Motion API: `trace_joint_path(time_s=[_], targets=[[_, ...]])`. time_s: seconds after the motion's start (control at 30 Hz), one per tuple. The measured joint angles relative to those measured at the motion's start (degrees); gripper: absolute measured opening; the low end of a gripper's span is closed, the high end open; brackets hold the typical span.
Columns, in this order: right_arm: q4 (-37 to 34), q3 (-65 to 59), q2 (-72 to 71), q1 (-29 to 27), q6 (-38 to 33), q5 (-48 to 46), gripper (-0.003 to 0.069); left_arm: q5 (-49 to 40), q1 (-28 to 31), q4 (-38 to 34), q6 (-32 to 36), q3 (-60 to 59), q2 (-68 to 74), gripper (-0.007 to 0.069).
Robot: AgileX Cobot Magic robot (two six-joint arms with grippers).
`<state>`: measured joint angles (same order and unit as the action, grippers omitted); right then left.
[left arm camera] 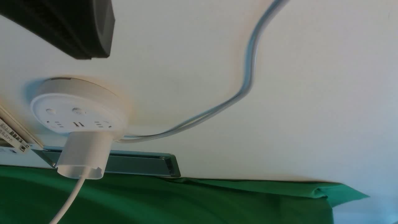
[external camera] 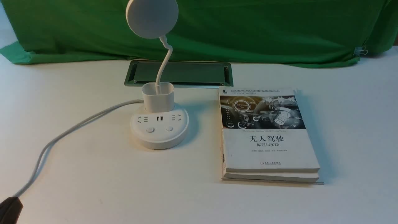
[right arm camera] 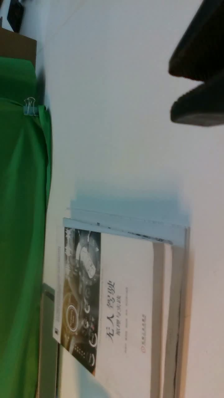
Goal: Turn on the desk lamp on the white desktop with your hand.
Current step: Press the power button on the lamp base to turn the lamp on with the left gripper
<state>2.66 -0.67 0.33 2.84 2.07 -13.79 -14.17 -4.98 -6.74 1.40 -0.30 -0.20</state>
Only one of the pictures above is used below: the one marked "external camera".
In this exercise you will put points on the white desk lamp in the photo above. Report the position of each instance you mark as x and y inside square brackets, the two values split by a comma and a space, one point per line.
[160, 123]

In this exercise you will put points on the green backdrop cloth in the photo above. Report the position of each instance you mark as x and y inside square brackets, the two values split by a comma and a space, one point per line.
[301, 33]

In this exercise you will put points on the top white book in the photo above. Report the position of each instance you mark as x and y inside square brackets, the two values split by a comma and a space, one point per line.
[264, 131]

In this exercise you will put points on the white book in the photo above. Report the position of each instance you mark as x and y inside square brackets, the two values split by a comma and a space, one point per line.
[264, 131]
[295, 178]

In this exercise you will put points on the bottom white book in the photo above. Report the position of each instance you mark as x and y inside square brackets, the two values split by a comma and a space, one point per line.
[295, 178]

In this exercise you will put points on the silver binder clip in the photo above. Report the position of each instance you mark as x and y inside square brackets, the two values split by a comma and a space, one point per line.
[358, 51]

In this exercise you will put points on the dark object bottom left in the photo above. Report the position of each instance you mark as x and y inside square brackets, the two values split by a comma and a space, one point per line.
[10, 210]

